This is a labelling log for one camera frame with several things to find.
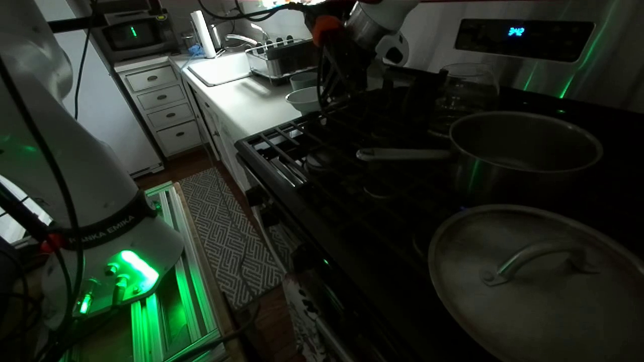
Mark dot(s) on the white plate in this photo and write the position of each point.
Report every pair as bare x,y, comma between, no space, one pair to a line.
304,98

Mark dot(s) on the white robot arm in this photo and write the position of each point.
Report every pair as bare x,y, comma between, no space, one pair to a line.
69,192

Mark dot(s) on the black gas stove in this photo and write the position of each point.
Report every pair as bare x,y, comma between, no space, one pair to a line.
355,233

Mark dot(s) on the black microwave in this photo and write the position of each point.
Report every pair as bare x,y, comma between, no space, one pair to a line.
135,34

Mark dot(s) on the steel pot lid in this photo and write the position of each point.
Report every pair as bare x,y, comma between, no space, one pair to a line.
537,285

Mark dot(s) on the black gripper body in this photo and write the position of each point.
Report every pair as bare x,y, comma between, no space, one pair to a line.
341,67

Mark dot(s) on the white drawer cabinet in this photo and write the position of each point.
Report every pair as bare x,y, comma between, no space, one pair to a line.
161,98

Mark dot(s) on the steel saucepan with handle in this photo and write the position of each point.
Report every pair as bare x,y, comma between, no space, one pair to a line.
508,154

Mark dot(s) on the paper towel roll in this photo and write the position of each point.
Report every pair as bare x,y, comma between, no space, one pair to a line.
203,34

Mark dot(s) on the grey patterned floor rug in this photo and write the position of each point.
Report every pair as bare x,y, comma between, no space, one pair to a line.
234,249

